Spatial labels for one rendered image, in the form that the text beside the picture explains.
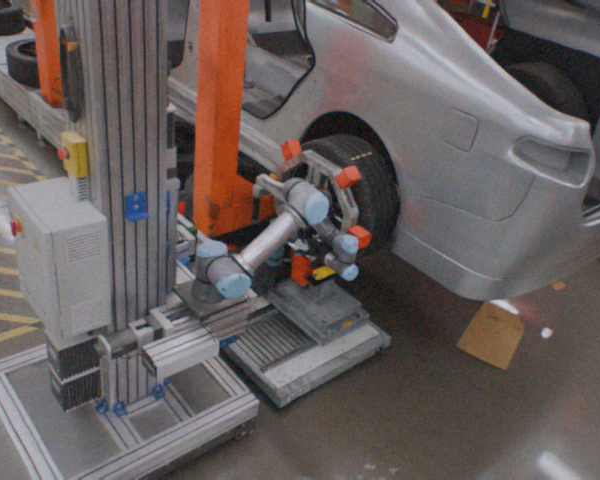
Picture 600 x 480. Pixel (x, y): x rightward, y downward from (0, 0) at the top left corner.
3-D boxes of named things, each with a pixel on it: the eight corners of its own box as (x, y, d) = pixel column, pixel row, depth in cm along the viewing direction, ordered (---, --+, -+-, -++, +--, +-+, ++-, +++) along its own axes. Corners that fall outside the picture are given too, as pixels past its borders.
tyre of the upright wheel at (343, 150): (299, 206, 371) (374, 277, 340) (269, 216, 357) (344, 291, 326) (330, 108, 329) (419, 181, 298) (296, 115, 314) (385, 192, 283)
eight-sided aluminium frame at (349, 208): (345, 276, 318) (366, 182, 288) (336, 280, 314) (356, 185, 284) (278, 226, 349) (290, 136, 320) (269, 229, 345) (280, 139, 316)
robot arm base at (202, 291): (203, 308, 245) (204, 288, 240) (183, 288, 254) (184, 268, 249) (235, 296, 254) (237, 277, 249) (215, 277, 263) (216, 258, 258)
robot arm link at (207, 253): (217, 261, 256) (218, 233, 248) (233, 279, 247) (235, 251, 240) (190, 268, 249) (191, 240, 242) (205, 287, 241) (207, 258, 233)
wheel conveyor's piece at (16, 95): (129, 123, 573) (128, 81, 551) (32, 139, 521) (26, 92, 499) (78, 84, 630) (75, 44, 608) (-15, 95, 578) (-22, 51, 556)
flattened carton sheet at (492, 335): (527, 322, 403) (529, 318, 401) (504, 371, 362) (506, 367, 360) (481, 303, 414) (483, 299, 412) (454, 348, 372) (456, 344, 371)
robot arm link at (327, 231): (266, 183, 247) (318, 241, 285) (281, 196, 240) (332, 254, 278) (286, 162, 248) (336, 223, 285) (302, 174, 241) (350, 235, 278)
